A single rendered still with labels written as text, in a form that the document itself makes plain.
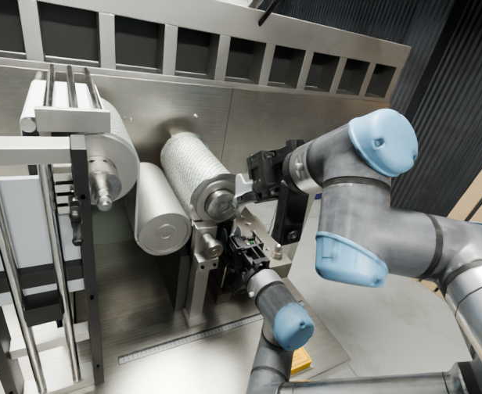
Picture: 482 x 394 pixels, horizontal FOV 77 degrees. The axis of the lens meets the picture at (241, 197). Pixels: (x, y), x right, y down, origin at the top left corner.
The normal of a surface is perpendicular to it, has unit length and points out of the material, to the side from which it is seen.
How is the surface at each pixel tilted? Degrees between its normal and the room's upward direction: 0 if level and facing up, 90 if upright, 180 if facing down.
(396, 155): 50
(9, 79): 90
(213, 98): 90
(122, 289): 0
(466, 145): 90
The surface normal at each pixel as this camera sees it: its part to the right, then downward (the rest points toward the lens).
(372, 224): 0.07, -0.25
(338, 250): -0.58, -0.27
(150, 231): 0.44, 0.51
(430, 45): -0.87, 0.10
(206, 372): 0.18, -0.85
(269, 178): 0.45, -0.15
